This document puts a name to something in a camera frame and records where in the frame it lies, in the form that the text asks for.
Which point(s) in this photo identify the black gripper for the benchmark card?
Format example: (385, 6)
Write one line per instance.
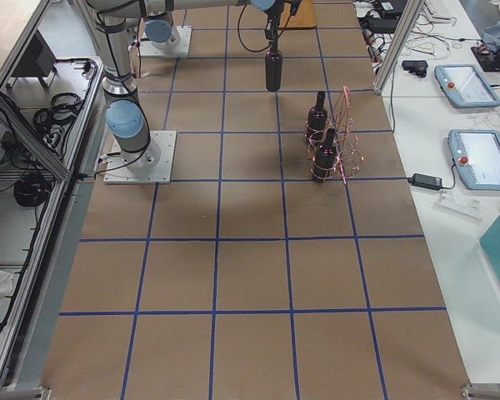
(273, 22)

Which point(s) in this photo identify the dark wine bottle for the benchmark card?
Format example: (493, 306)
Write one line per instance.
(317, 118)
(325, 157)
(273, 69)

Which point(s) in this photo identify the wooden tray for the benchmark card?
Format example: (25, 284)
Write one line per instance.
(305, 18)

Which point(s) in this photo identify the far teach pendant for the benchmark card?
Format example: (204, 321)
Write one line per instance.
(465, 86)

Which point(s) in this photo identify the teach pendant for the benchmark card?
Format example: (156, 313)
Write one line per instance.
(465, 86)
(476, 154)

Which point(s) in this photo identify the black power adapter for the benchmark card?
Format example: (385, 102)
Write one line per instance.
(425, 181)

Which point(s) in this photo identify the near teach pendant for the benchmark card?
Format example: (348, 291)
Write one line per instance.
(476, 154)

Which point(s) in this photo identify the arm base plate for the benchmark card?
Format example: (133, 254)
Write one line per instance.
(165, 41)
(153, 166)

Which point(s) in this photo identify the copper wire bottle basket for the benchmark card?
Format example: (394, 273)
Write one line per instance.
(349, 159)

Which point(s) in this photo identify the aluminium frame post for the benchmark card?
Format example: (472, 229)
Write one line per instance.
(402, 32)

